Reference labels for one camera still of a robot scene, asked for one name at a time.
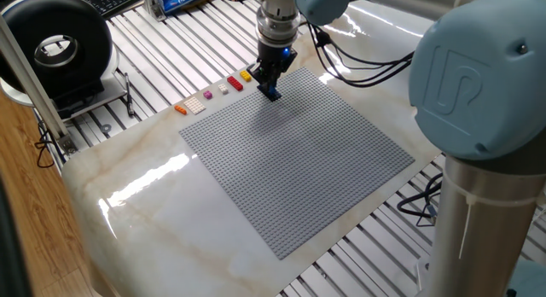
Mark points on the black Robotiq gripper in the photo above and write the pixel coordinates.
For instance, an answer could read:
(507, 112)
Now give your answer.
(275, 60)

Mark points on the blue Lego brick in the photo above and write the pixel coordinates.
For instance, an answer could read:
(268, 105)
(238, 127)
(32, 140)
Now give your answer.
(273, 93)

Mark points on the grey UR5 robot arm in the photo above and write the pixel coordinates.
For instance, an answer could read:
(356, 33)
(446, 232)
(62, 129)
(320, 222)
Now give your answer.
(478, 228)

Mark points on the yellow Lego brick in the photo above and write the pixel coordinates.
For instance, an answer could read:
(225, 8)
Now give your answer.
(245, 76)

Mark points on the red Lego brick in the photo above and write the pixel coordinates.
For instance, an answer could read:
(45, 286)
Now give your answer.
(235, 83)

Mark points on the small white Lego brick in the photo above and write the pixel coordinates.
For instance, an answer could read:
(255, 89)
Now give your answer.
(223, 89)

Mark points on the small magenta Lego brick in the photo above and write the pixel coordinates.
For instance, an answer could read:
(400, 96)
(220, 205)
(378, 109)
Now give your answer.
(207, 94)

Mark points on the large white Lego plate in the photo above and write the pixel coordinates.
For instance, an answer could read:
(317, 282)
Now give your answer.
(194, 105)

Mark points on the grey Lego baseplate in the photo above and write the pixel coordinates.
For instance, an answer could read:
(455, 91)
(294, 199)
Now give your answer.
(294, 164)

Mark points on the orange Lego brick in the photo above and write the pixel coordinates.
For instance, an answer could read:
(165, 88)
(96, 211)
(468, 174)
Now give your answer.
(180, 109)

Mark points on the blue tissue pack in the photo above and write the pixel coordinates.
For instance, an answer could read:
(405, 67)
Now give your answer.
(179, 0)

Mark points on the black keyboard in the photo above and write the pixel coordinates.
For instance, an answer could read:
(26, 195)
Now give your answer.
(115, 0)

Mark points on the metal washer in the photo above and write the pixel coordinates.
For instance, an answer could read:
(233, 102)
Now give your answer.
(101, 129)

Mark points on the marble pattern board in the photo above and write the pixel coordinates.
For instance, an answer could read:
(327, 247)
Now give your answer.
(170, 228)

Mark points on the white zip tie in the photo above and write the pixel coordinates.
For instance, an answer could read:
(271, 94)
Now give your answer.
(469, 199)

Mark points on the dark blurred foreground object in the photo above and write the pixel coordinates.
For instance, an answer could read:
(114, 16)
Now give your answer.
(10, 254)

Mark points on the short aluminium post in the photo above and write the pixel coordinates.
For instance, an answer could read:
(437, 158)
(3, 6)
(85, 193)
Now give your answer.
(153, 7)

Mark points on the silver device base plate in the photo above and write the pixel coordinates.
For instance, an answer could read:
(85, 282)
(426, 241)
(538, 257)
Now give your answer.
(112, 92)

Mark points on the silver corner bracket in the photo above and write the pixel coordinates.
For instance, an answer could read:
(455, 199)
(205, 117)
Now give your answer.
(68, 144)

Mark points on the aluminium frame profile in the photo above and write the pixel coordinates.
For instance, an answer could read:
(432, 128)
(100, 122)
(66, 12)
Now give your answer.
(25, 75)

